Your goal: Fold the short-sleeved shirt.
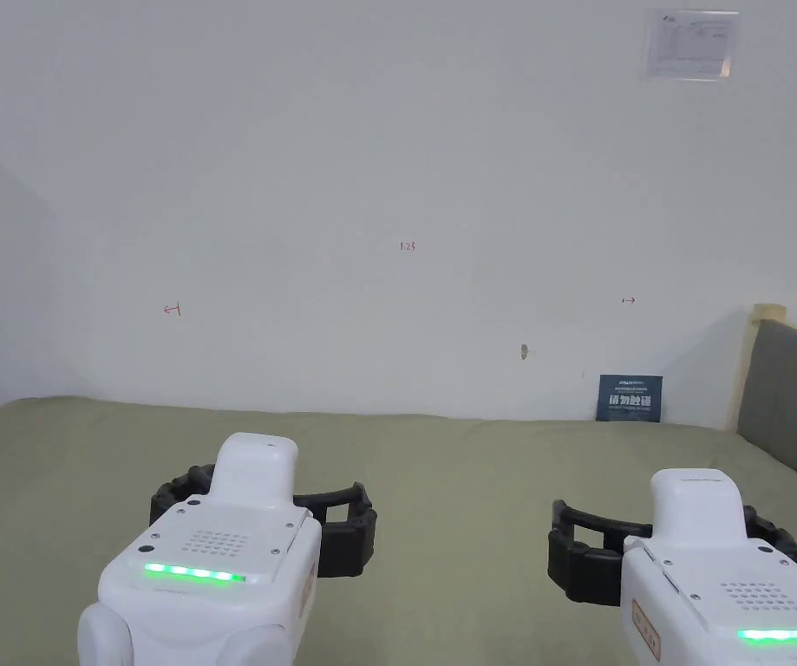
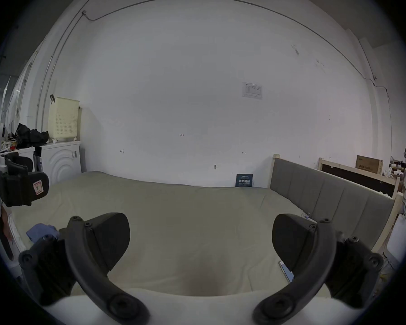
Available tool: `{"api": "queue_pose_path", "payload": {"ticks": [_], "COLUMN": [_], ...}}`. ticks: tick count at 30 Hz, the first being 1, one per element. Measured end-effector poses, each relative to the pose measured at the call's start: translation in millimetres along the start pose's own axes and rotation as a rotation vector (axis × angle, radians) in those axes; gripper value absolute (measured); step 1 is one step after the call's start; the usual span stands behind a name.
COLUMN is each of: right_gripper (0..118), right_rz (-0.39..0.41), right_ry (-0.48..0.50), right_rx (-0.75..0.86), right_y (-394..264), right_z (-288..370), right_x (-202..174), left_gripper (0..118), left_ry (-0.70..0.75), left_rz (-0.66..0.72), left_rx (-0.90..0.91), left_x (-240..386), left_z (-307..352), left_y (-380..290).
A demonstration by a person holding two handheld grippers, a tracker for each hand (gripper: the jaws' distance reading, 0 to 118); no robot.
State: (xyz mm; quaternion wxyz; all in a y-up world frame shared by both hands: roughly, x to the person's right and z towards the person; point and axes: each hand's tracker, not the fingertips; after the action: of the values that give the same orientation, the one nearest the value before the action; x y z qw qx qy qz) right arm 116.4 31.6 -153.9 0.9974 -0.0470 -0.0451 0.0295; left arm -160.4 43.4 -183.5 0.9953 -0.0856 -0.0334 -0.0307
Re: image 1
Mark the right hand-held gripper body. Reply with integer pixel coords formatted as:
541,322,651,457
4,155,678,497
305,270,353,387
620,467,797,666

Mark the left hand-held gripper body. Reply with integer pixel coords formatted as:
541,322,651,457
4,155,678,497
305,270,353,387
77,432,323,666

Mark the bed with pale green sheet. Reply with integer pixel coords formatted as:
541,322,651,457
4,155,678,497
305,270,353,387
0,395,797,666

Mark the dark blue sign card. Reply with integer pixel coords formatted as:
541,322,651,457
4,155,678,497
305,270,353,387
595,374,665,424

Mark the paper notice in clear holder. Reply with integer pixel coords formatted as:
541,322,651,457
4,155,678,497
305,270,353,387
643,8,742,80

